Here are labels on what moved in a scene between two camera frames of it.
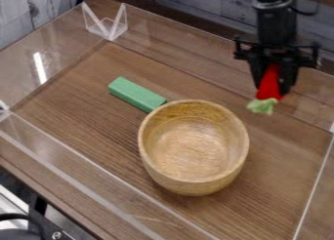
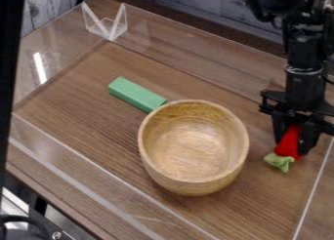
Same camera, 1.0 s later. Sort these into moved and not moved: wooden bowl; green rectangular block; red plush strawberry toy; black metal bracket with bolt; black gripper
Moved: black gripper; red plush strawberry toy
Not moved: wooden bowl; black metal bracket with bolt; green rectangular block
